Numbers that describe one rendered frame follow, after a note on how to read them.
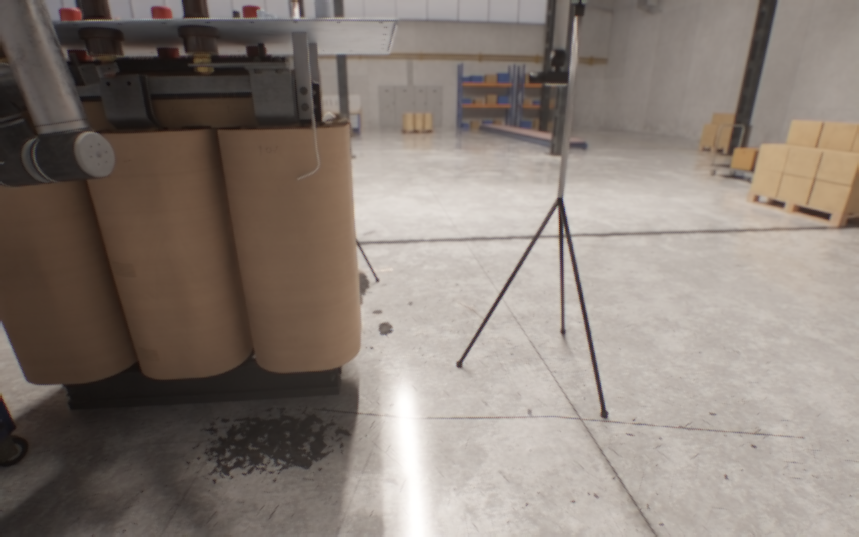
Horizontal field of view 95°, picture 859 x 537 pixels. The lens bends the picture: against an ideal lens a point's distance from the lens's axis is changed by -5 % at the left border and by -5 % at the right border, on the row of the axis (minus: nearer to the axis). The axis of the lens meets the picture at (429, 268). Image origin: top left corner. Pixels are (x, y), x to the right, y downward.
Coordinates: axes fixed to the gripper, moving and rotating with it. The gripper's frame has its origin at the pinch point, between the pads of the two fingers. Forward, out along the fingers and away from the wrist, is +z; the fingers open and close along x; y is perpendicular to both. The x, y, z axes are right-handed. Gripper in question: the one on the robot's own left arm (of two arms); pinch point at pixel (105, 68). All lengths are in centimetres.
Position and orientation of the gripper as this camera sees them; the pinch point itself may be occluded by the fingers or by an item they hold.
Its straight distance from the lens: 157.6
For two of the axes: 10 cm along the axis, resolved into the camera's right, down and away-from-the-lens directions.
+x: -9.7, -0.8, 2.1
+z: 2.2, -5.4, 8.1
